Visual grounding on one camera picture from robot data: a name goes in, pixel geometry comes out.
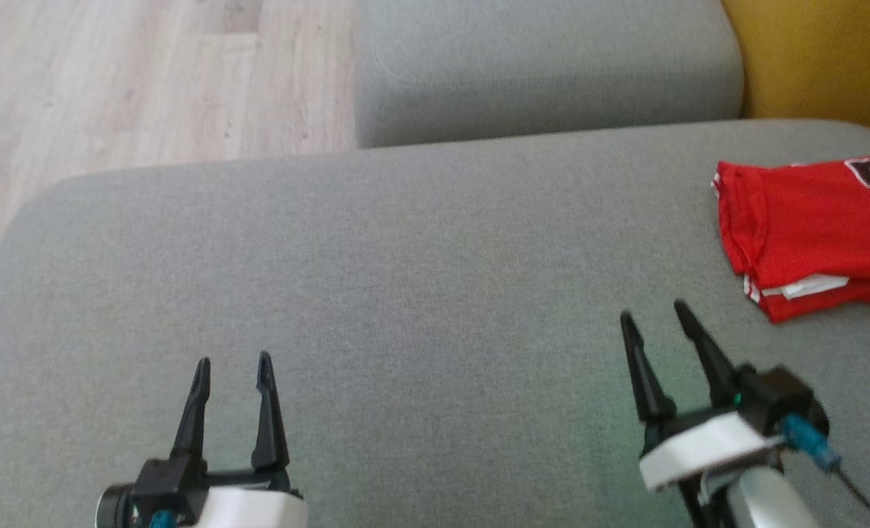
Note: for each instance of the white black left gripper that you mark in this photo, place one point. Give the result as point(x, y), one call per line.
point(251, 510)

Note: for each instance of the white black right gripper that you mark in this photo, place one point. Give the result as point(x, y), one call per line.
point(698, 447)

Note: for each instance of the folded red numbered jersey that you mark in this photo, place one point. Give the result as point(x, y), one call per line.
point(801, 213)

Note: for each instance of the large grey sofa seat cushion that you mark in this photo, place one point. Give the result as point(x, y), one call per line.
point(405, 293)

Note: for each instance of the small grey sofa seat cushion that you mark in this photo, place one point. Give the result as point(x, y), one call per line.
point(552, 66)

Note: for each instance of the yellow sofa backrest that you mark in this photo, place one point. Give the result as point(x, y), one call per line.
point(823, 59)

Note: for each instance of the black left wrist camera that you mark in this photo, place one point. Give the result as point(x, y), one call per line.
point(156, 491)

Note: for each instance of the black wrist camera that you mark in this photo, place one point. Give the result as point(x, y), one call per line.
point(156, 491)
point(779, 396)

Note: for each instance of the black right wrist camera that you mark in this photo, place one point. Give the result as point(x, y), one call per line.
point(779, 396)

